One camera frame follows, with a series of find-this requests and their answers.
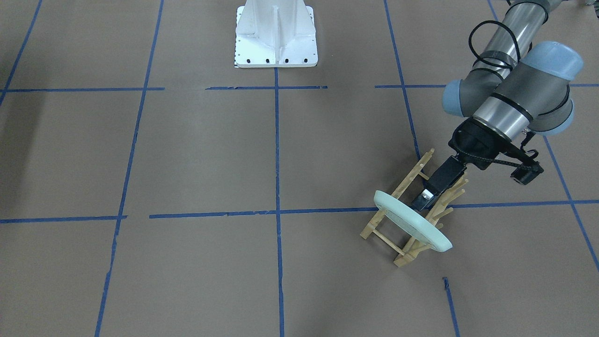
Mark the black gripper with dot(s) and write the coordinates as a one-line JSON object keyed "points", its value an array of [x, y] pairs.
{"points": [[468, 142]]}

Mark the light green plate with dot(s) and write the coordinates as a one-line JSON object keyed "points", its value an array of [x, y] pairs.
{"points": [[411, 222]]}

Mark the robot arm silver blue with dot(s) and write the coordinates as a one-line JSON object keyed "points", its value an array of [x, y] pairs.
{"points": [[512, 86]]}

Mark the wooden dish rack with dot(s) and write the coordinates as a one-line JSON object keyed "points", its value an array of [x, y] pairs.
{"points": [[441, 208]]}

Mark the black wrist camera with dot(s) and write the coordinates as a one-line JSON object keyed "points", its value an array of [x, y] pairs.
{"points": [[529, 169]]}

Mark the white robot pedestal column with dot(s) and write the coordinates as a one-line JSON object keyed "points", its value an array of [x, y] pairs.
{"points": [[275, 33]]}

